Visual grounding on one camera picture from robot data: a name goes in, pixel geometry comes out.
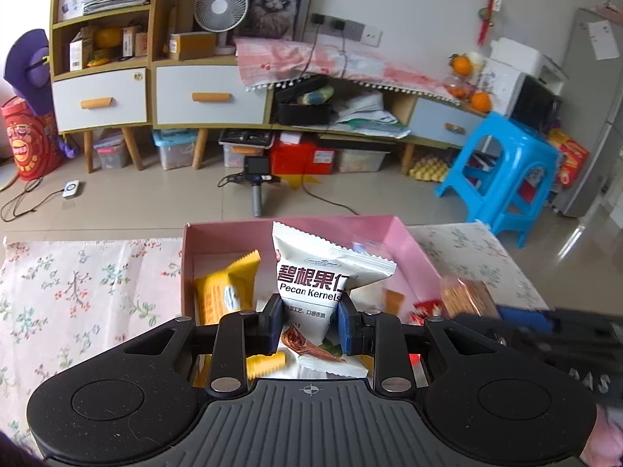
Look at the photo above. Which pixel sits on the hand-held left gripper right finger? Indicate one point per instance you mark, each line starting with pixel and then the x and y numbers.
pixel 346 328

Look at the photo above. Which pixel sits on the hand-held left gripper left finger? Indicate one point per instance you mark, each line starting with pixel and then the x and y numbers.
pixel 271 323

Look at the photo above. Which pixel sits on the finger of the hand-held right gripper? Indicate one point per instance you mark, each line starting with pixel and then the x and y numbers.
pixel 528 317
pixel 516 338

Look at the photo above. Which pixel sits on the yellow snack packet orange print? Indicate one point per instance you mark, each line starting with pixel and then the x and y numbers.
pixel 219 292

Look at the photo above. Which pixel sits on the white snack packet black lettering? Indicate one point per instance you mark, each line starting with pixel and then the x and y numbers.
pixel 316 272

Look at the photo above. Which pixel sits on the clear wafer packet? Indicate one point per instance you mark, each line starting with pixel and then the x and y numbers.
pixel 467 296

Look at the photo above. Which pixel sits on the red white snack packet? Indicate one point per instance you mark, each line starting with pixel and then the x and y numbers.
pixel 430 312

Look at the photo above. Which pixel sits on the pink cardboard box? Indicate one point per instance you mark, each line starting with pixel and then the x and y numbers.
pixel 389 238

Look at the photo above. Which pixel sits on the person's right forearm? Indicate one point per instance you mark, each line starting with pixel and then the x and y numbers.
pixel 608 433

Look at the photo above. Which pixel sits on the red carton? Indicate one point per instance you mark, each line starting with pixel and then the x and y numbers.
pixel 569 155

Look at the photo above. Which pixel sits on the red box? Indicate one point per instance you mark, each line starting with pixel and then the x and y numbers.
pixel 301 158

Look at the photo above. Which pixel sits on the wide clear storage bin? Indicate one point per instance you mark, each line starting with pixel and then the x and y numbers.
pixel 362 160

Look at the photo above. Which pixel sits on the blue plastic stool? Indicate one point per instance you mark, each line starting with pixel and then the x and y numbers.
pixel 506 146

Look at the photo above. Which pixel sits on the floral tablecloth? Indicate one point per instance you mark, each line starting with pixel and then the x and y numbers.
pixel 97 301

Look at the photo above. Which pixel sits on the egg tray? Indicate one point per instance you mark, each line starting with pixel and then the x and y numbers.
pixel 428 170

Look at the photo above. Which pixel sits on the clear bin black lid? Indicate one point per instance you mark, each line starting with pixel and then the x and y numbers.
pixel 241 138

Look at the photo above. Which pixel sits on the blue lid storage bin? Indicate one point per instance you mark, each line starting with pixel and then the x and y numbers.
pixel 173 151

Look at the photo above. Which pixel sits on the black bag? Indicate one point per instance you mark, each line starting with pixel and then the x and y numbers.
pixel 301 112

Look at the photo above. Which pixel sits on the white microwave oven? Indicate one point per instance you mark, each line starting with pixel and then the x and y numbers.
pixel 533 102

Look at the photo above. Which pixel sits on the loose papers pile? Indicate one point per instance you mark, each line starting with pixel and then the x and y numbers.
pixel 370 114

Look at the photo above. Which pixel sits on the orange fruit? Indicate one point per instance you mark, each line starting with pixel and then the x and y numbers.
pixel 481 102
pixel 461 64

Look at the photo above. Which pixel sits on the grey refrigerator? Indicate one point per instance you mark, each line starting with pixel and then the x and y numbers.
pixel 598 107

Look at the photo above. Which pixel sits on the small clear storage bin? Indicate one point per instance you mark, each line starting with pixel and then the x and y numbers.
pixel 112 153

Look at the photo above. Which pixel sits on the oranges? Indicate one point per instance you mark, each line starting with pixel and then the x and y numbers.
pixel 460 88

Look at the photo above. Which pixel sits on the white charger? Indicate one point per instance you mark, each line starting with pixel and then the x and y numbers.
pixel 71 189

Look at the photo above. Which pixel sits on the wooden drawer cabinet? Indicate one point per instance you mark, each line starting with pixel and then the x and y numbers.
pixel 152 92

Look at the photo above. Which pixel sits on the white foam box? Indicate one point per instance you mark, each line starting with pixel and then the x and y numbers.
pixel 521 56

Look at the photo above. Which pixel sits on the pink cherry print cloth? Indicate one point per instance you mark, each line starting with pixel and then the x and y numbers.
pixel 379 65

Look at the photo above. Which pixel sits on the brown cardboard box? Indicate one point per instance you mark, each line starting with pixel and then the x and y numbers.
pixel 192 46

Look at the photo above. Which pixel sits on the red cartoon bag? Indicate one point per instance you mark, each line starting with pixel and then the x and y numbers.
pixel 27 141

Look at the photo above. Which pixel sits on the tall wooden shelf cabinet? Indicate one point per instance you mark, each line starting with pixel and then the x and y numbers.
pixel 151 34

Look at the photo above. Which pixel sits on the small brown white carton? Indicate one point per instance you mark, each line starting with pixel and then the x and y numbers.
pixel 134 41

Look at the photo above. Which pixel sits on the red hanging ornament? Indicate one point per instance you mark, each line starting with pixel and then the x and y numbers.
pixel 491 5

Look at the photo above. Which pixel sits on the framed cat picture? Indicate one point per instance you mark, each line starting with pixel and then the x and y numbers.
pixel 272 5

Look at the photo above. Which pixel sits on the white desk fan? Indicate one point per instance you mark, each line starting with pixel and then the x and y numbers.
pixel 221 7

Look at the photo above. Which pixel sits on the yellow fruit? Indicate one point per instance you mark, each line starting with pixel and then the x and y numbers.
pixel 108 38

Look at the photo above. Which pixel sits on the purple plush toy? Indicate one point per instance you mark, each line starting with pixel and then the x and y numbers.
pixel 29 63

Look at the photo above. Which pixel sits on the black handheld camera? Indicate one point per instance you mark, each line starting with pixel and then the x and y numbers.
pixel 255 170

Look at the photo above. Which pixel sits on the wall socket panel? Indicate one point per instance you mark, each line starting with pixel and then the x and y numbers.
pixel 370 35

